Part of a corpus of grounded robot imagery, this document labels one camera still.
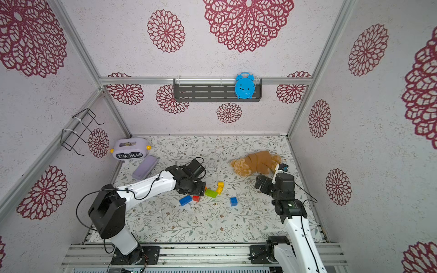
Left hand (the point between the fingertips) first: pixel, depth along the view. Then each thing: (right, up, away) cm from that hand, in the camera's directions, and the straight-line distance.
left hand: (197, 191), depth 85 cm
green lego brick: (+7, -2, +7) cm, 10 cm away
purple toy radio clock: (-43, +22, +18) cm, 51 cm away
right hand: (+32, +8, -6) cm, 34 cm away
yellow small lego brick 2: (+11, -1, +7) cm, 13 cm away
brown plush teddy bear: (+36, +14, +9) cm, 39 cm away
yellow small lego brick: (+12, +2, +9) cm, 15 cm away
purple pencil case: (-33, +11, +15) cm, 38 cm away
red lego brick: (-1, -5, +4) cm, 6 cm away
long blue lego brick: (-7, -6, +4) cm, 10 cm away
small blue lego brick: (+19, -5, +1) cm, 19 cm away
